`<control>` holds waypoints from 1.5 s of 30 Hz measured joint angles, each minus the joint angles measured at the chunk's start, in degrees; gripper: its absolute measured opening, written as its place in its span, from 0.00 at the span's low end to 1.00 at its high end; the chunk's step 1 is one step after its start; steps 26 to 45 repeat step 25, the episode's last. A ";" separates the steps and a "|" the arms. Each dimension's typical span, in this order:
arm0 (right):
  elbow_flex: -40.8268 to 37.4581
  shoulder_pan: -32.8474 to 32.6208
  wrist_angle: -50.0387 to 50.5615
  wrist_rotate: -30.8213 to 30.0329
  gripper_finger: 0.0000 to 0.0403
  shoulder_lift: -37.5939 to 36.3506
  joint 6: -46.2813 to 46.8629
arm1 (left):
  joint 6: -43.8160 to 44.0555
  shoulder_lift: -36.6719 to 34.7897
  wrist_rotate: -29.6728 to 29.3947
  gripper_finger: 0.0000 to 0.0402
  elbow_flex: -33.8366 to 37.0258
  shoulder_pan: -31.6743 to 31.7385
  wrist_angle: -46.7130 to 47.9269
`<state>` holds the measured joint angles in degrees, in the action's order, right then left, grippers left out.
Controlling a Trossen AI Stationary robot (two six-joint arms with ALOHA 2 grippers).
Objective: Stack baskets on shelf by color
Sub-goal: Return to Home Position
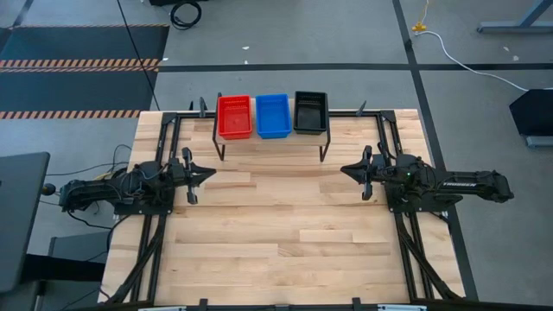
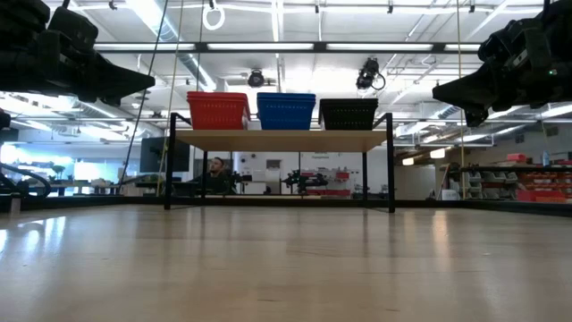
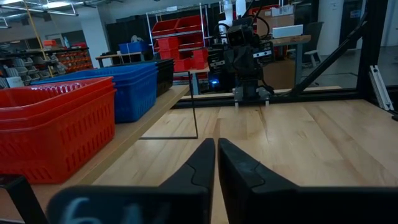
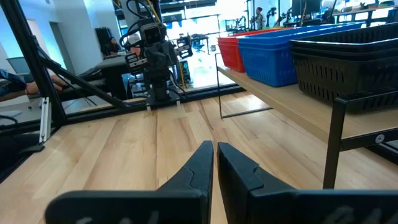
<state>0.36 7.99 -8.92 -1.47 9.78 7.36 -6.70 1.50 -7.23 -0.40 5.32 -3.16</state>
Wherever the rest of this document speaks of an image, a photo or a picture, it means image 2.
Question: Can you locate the red plastic basket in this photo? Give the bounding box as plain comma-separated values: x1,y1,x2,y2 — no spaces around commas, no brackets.
187,97,250,106
186,91,251,100
188,104,249,131

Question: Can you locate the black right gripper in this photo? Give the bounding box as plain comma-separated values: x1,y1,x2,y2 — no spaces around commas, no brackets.
432,13,572,128

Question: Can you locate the black monitor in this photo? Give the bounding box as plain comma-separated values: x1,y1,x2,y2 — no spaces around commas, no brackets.
139,136,192,174

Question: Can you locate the round black ceiling camera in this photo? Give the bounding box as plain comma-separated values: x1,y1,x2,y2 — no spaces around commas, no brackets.
247,68,266,89

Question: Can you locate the white cable ring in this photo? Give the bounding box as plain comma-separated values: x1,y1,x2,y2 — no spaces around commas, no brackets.
201,2,226,32

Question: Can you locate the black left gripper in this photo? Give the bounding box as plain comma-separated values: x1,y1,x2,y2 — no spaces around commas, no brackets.
0,33,156,107

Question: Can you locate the grey metal bracket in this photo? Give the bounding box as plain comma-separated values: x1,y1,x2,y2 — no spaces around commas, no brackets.
0,192,22,215

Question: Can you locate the black ceiling camera with cable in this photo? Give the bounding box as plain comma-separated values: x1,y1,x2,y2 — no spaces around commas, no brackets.
355,56,387,92

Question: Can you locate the storage rack with bins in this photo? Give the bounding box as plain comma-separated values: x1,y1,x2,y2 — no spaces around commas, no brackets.
459,151,572,204

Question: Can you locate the black overhead frame bar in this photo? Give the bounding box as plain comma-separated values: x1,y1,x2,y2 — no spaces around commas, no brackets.
91,41,483,55

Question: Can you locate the black curved hose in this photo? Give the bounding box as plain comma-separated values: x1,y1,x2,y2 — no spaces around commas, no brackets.
0,161,50,198

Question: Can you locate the person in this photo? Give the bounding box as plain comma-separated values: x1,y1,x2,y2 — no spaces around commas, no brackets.
190,156,236,196

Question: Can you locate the background workbench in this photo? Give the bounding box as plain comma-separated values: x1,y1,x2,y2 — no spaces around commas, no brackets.
44,177,124,197

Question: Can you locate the black metal table frame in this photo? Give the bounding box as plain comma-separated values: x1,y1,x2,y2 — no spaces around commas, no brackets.
20,194,572,218

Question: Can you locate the yellow hanging cable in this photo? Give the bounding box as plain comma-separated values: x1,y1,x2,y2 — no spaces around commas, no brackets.
455,0,466,201

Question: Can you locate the white rack with red bins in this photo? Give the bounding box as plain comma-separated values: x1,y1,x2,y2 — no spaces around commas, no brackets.
299,165,354,198

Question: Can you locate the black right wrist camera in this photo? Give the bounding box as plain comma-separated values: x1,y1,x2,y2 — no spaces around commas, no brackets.
476,20,526,64

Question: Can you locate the black hanging cable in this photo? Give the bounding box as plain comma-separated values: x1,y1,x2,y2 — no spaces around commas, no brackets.
118,0,171,188

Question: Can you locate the wooden shelf with black frame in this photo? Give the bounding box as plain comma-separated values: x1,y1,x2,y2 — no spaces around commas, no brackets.
163,111,397,215

